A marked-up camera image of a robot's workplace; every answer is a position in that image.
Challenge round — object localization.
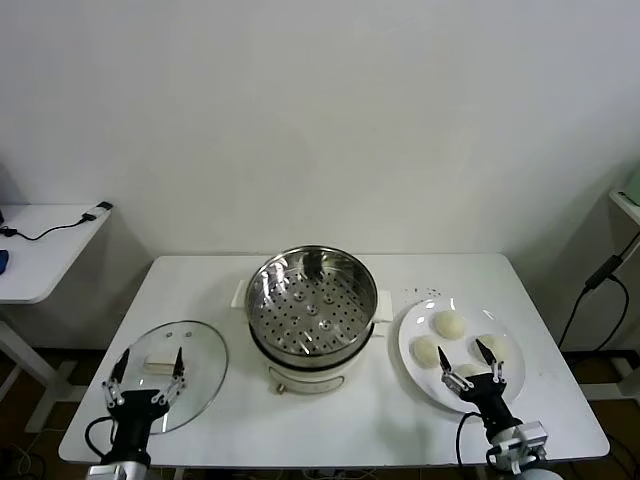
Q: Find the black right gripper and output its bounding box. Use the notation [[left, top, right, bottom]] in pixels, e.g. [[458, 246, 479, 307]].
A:
[[436, 338, 517, 435]]

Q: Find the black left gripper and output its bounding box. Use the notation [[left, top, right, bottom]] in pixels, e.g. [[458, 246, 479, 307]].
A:
[[102, 347, 187, 466]]

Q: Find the glass lid with white handle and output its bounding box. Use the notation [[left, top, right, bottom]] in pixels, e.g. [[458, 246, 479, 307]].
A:
[[104, 319, 230, 435]]

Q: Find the stainless steel steamer basket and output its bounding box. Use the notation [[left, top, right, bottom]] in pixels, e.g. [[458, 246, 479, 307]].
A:
[[229, 243, 395, 369]]

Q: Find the white round plate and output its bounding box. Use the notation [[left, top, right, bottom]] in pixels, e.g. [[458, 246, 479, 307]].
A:
[[397, 298, 527, 414]]

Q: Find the white side table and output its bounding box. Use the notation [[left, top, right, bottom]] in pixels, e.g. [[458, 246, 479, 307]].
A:
[[0, 202, 114, 435]]

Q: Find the white electric cooking pot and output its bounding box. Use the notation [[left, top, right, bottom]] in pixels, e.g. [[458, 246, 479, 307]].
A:
[[248, 319, 386, 396]]

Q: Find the pale green container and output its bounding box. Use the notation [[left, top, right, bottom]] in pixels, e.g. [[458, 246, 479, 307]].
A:
[[617, 157, 640, 206]]

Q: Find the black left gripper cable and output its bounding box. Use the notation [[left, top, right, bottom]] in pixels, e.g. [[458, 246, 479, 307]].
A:
[[83, 415, 119, 466]]

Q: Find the black cable with adapter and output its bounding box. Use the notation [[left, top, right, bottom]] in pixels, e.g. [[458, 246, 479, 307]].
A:
[[0, 201, 112, 244]]

